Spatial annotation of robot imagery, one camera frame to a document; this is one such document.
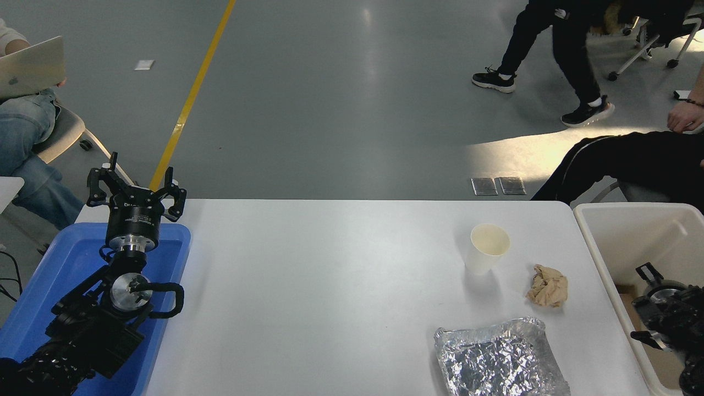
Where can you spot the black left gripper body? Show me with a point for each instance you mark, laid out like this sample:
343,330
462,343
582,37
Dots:
135,217

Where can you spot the white paper cup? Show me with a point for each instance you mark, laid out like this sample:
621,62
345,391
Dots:
484,258

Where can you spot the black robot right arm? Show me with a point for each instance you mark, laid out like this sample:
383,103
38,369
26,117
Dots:
674,322

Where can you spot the person's hand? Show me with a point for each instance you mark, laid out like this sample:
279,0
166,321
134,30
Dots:
687,116

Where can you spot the beige chair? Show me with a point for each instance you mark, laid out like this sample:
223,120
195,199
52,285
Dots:
60,135

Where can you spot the blue plastic tray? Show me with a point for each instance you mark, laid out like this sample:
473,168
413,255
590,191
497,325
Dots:
71,258

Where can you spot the small white table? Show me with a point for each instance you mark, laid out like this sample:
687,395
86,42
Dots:
8,190

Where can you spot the silver laptop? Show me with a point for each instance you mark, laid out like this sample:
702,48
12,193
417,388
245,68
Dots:
30,69

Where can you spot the metal floor plate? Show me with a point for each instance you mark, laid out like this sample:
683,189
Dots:
484,186
512,186

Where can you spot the crumpled silver foil tray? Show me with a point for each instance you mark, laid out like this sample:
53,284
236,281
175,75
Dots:
498,360

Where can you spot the crumpled tan paper ball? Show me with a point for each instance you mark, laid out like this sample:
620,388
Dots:
547,289

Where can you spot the large pale plastic bin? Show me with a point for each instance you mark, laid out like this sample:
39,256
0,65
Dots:
621,242

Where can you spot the white wheeled office chair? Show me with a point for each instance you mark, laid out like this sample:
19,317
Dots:
612,76

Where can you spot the white flat floor object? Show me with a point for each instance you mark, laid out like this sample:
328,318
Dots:
682,94

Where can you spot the black jacket with fur trim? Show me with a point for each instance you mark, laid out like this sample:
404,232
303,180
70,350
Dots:
665,16

